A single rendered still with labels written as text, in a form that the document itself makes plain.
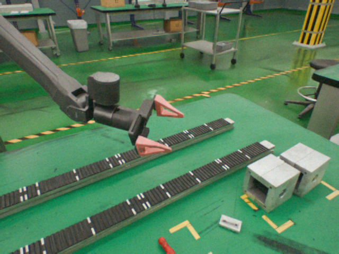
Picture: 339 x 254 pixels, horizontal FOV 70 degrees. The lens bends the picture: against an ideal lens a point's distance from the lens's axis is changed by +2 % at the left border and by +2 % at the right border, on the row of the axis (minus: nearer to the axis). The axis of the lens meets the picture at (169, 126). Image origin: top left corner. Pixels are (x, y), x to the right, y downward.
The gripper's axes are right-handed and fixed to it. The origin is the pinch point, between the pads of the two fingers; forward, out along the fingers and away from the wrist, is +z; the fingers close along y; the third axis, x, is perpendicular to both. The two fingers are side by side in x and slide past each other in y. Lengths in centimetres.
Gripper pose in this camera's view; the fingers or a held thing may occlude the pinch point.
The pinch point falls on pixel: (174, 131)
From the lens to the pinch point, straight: 56.0
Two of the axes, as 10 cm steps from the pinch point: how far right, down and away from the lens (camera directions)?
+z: 9.5, 2.5, -1.9
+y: 3.1, -8.2, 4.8
